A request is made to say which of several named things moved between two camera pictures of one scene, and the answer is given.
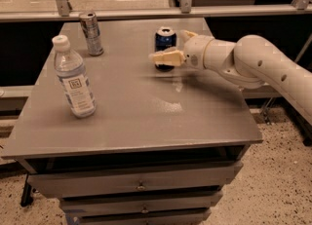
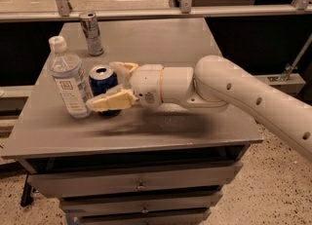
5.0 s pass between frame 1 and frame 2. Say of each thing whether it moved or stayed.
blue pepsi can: moved
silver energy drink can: stayed
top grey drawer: stayed
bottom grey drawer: stayed
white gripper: moved
